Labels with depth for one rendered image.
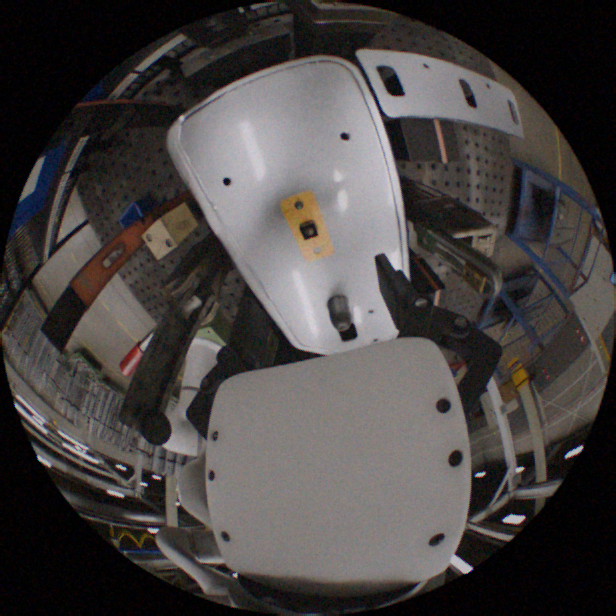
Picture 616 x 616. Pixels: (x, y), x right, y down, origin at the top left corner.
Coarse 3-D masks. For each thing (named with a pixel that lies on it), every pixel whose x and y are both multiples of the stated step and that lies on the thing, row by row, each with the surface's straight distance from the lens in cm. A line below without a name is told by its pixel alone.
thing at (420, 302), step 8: (416, 296) 10; (424, 296) 10; (416, 304) 10; (424, 304) 10; (432, 304) 10; (408, 312) 9; (416, 312) 9; (424, 312) 9; (408, 320) 9; (416, 320) 9; (424, 320) 9; (400, 328) 9; (408, 328) 9; (416, 328) 9; (424, 328) 9; (400, 336) 8; (408, 336) 8; (416, 336) 8; (424, 336) 8
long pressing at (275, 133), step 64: (320, 64) 24; (192, 128) 25; (256, 128) 22; (320, 128) 22; (384, 128) 24; (192, 192) 24; (256, 192) 22; (320, 192) 22; (384, 192) 24; (256, 256) 25; (320, 320) 32; (384, 320) 35
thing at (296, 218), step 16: (304, 192) 22; (288, 208) 22; (304, 208) 22; (288, 224) 23; (304, 224) 22; (320, 224) 23; (304, 240) 23; (320, 240) 23; (304, 256) 24; (320, 256) 24
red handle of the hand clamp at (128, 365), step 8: (192, 296) 23; (192, 304) 23; (200, 304) 23; (184, 312) 23; (136, 344) 27; (144, 344) 26; (136, 352) 27; (128, 360) 28; (136, 360) 27; (120, 368) 29; (128, 368) 29
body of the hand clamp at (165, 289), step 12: (204, 240) 33; (216, 240) 30; (192, 252) 32; (204, 252) 27; (216, 252) 29; (180, 264) 31; (192, 264) 25; (204, 264) 26; (216, 264) 28; (228, 264) 30; (180, 276) 24; (204, 276) 25; (216, 276) 27; (168, 288) 26; (204, 288) 26; (216, 288) 26; (216, 300) 26
